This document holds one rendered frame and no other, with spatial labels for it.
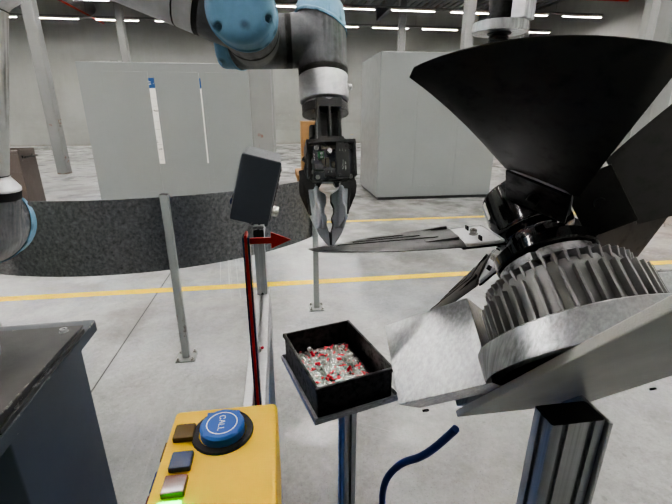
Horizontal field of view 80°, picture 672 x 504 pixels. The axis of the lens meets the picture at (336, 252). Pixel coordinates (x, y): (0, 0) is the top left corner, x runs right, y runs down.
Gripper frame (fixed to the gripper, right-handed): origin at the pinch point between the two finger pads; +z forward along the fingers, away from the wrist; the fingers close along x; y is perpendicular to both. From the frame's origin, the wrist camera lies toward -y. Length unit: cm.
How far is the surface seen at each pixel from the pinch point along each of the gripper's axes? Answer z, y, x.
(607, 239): 3, -4, 52
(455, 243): 1.8, 7.8, 17.5
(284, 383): 76, -150, -10
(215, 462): 18.7, 28.9, -14.2
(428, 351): 18.5, 3.8, 14.1
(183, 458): 18.1, 28.8, -16.8
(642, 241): 4, -7, 63
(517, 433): 91, -102, 93
